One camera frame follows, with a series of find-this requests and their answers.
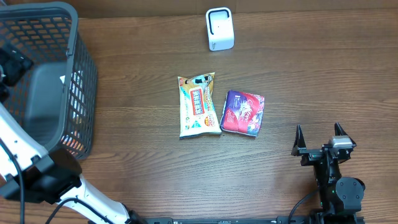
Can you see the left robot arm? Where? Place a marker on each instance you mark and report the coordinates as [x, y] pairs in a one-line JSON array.
[[35, 175]]

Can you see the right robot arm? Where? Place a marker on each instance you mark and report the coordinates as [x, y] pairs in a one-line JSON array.
[[340, 196]]

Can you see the dark grey plastic basket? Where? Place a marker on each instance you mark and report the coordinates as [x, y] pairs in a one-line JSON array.
[[54, 102]]

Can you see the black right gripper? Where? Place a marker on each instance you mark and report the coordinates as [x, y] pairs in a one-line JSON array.
[[310, 155]]

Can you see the red purple pad package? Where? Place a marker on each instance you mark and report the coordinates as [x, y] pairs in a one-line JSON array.
[[242, 113]]

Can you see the yellow wet wipes pack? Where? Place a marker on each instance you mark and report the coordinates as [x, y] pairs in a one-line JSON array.
[[197, 110]]

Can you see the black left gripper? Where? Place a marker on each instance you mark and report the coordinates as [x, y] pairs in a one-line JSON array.
[[17, 64]]

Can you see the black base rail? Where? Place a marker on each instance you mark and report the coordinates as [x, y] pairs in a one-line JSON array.
[[276, 220]]

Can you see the white barcode scanner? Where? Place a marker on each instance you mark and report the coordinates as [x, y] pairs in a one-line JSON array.
[[219, 24]]

